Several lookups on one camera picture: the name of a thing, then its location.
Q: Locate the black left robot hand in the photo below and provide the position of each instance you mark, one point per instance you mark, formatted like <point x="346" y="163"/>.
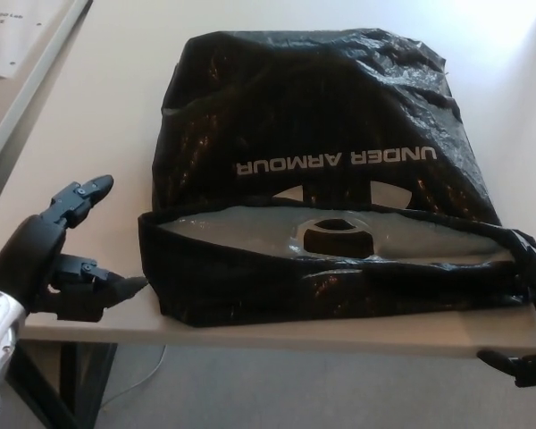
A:
<point x="31" y="250"/>

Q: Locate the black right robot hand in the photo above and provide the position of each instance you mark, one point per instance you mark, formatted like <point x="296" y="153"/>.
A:
<point x="531" y="368"/>

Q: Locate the black Under Armour plastic bag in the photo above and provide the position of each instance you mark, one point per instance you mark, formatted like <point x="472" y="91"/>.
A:
<point x="295" y="111"/>

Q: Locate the white printed paper sheet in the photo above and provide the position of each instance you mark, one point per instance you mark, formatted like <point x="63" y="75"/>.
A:
<point x="9" y="40"/>

